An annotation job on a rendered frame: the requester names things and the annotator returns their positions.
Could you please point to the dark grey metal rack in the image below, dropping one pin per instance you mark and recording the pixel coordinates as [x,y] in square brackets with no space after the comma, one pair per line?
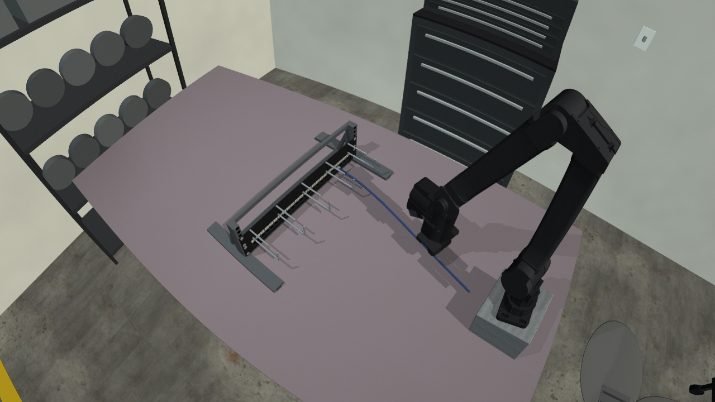
[241,244]

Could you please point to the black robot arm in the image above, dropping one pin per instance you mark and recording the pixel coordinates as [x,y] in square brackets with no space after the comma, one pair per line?
[572,121]

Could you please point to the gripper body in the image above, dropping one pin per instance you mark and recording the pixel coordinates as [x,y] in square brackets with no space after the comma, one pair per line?
[439,240]

